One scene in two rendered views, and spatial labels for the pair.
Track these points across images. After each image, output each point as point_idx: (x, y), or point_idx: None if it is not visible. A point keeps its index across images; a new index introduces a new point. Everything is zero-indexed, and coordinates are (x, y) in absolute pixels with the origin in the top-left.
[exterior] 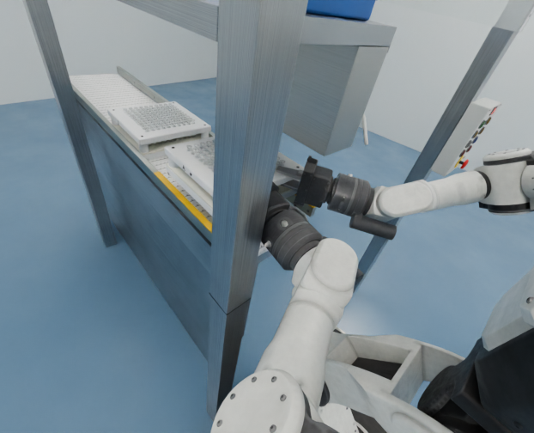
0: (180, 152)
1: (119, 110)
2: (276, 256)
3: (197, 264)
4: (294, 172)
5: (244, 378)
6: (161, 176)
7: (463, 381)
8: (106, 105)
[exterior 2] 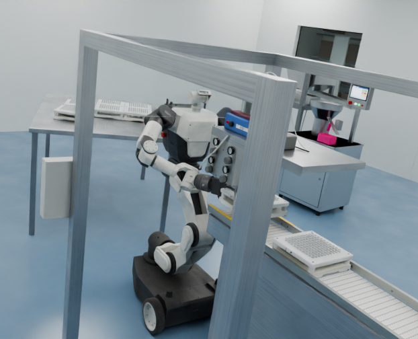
0: (280, 199)
1: (344, 253)
2: None
3: None
4: (229, 185)
5: (207, 336)
6: (289, 222)
7: (198, 167)
8: (384, 300)
